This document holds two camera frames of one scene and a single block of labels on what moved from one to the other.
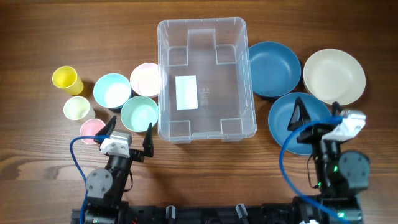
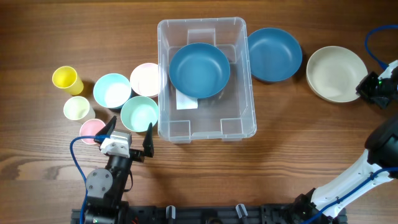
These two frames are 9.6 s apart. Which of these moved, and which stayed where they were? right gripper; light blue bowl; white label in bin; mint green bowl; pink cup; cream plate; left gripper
Moved: right gripper
Stayed: mint green bowl; cream plate; pink cup; light blue bowl; white label in bin; left gripper
